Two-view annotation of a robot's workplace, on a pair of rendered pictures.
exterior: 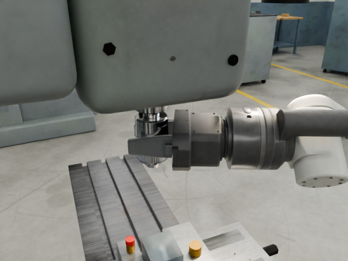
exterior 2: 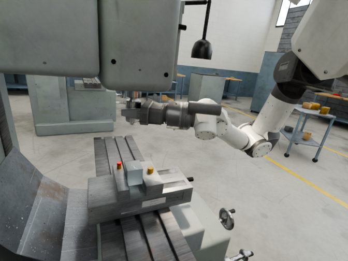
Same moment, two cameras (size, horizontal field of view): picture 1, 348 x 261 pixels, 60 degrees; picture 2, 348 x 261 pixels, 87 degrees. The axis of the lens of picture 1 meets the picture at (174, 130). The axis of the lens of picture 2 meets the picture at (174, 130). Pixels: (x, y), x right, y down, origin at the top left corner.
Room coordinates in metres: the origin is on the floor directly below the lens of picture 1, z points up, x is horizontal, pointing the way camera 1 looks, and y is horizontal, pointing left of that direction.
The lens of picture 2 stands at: (-0.18, -0.07, 1.40)
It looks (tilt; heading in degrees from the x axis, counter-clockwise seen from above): 21 degrees down; 357
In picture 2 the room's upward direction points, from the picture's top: 7 degrees clockwise
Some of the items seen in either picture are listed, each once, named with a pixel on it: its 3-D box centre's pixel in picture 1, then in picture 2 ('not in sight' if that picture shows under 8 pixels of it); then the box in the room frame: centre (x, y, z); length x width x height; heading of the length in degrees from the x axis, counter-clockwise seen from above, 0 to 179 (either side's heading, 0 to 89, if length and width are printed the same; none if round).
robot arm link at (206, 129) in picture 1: (215, 139); (161, 114); (0.39, -0.06, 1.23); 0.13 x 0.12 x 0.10; 178
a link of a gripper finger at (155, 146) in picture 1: (150, 147); (131, 113); (0.36, 0.03, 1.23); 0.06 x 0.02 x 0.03; 88
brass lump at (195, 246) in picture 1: (195, 248); (150, 170); (0.39, -0.04, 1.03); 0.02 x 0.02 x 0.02
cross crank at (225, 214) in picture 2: not in sight; (221, 220); (0.58, -0.43, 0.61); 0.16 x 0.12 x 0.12; 113
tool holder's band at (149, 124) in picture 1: (151, 118); (133, 101); (0.39, 0.03, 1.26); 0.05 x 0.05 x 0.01
